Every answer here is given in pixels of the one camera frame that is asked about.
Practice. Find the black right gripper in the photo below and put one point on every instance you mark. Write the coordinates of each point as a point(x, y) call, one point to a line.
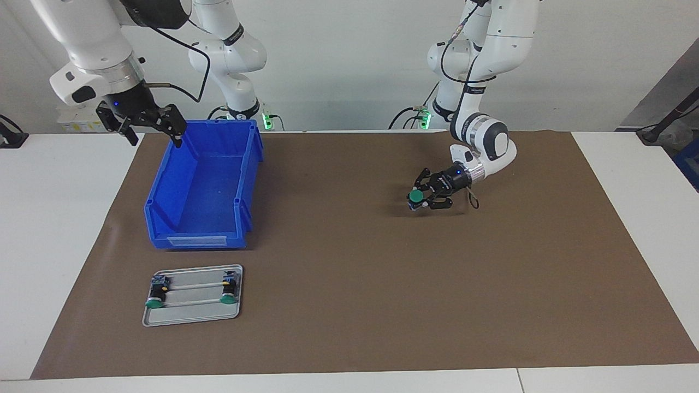
point(134, 103)

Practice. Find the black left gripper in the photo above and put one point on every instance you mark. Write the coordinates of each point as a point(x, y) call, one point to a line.
point(452, 181)

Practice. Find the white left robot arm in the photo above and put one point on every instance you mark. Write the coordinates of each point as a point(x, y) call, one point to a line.
point(508, 38)

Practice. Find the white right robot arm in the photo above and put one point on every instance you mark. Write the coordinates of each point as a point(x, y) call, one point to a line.
point(93, 38)

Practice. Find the white cardboard box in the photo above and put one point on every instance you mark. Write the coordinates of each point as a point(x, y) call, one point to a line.
point(76, 123)

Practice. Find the green lit left base connector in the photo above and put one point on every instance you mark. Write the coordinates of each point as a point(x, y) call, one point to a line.
point(425, 120)

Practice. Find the green lit base connector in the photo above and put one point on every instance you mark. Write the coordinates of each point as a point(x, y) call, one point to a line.
point(267, 121)
point(425, 120)

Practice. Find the blue plastic storage bin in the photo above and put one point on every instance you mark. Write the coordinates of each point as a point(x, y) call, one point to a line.
point(207, 191)

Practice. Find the brown table mat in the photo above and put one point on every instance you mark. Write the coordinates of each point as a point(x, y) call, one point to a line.
point(382, 284)

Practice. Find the green lit right base connector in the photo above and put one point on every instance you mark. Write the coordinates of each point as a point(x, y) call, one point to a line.
point(267, 121)

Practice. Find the black table clamp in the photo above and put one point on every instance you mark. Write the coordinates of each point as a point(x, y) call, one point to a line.
point(13, 139)

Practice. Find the grey metal tray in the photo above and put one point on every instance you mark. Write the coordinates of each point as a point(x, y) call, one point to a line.
point(202, 314)

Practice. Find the black stand with pole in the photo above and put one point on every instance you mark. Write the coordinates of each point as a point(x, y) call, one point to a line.
point(652, 136)

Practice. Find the blue crate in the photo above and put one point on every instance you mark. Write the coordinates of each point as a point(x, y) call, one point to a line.
point(689, 164)

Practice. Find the green pushbutton switch silver block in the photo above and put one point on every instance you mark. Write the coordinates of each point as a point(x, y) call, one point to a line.
point(158, 295)

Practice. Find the green pushbutton switch black block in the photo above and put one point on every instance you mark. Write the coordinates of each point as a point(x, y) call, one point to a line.
point(229, 289)

